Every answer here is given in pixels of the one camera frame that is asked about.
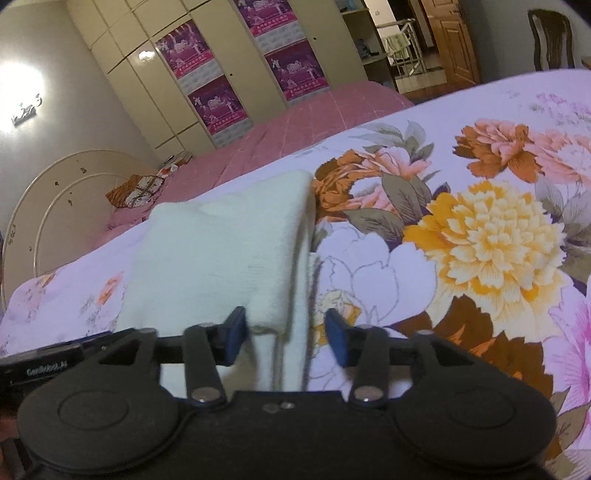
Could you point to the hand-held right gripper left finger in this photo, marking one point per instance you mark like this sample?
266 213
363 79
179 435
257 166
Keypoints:
236 337

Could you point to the dark item on shelf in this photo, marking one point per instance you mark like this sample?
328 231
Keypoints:
367 49

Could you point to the pink quilt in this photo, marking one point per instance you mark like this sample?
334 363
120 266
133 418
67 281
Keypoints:
286 134

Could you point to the purple wall poster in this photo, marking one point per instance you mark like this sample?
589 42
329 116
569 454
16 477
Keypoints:
187 50
265 16
219 104
295 69

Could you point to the metal railing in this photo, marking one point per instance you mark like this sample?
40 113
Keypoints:
408 55

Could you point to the cream round headboard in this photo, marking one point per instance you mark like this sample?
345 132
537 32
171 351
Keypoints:
60 217

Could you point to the floral printed blanket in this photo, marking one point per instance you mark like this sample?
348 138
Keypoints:
461 240

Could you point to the blue item on shelf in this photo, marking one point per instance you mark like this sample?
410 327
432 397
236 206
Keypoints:
346 4

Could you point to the wooden door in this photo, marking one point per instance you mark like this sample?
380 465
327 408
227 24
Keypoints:
450 41

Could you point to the white towel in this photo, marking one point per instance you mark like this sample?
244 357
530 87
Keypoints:
217 258

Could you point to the cream wardrobe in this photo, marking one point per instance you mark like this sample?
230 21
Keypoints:
138 78

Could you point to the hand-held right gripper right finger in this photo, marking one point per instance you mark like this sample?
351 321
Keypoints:
337 339

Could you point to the orange patterned pillow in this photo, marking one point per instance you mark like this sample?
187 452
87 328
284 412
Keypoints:
134 190

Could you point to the dark wooden chair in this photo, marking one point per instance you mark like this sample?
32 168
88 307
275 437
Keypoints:
549 41

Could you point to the green towel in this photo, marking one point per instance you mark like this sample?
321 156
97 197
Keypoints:
397 46

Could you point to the open shelf unit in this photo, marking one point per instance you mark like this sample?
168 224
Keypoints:
369 37

